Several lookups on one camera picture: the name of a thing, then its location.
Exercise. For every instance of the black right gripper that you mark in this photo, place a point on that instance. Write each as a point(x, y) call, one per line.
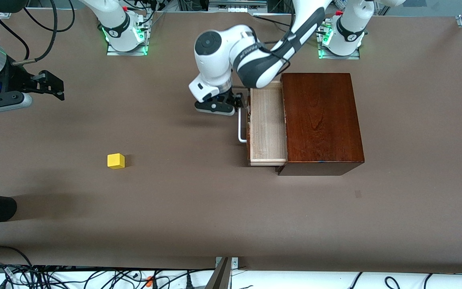
point(15, 78)

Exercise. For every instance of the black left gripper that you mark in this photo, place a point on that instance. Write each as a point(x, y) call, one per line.
point(231, 97)

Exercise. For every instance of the yellow cube block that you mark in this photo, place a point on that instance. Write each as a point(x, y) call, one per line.
point(116, 161)

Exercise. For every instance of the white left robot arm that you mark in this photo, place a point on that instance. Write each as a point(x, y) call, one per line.
point(215, 44)

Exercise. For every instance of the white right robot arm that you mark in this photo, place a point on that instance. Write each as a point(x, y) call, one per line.
point(114, 22)

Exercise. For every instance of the dark brown wooden cabinet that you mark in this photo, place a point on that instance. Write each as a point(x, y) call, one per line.
point(321, 120)

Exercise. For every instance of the grey power strip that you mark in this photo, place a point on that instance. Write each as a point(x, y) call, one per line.
point(237, 7)

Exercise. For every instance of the grey metal pole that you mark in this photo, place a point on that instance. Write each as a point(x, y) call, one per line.
point(219, 279)

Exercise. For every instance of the white ledge board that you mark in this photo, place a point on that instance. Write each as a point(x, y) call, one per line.
point(295, 281)

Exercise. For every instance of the orange connector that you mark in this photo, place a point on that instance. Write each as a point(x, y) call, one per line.
point(149, 280)

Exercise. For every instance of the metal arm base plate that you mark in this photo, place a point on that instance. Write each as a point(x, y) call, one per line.
point(355, 56)
point(112, 52)

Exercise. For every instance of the small metal bracket plate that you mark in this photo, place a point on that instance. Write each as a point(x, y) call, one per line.
point(235, 263)

